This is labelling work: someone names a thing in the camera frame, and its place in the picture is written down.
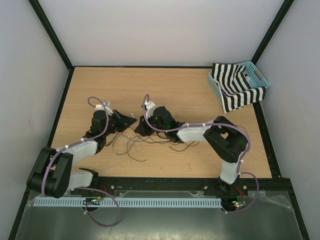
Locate black wire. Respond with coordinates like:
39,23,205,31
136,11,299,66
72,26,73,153
109,129,201,162

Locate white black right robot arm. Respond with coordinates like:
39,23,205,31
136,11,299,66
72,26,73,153
134,106,251,195

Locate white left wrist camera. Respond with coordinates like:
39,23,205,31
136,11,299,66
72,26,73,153
95,101,114,116

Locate light blue perforated basket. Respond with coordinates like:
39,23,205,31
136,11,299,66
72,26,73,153
207,61,270,104

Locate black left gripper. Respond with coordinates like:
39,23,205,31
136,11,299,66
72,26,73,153
103,109,137,137

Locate grey metal front plate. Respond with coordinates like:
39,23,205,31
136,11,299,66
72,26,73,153
16,191,303,240

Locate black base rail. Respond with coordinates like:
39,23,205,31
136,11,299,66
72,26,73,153
27,176,293,199

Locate black cage frame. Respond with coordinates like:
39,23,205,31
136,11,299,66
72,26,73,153
8,0,309,240

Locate black white striped cloth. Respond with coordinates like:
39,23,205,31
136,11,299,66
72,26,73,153
211,63,267,114

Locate grey wire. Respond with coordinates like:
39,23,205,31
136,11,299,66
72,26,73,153
109,132,176,161

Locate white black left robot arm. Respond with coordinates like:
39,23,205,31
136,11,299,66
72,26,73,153
26,110,137,199

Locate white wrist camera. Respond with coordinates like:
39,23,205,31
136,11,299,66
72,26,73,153
95,101,114,116
142,100,157,119

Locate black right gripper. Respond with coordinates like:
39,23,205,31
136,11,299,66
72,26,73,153
134,111,168,137

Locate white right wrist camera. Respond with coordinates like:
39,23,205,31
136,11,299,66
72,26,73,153
142,100,157,119

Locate white slotted cable duct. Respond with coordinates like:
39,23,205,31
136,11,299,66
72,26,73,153
33,197,221,208

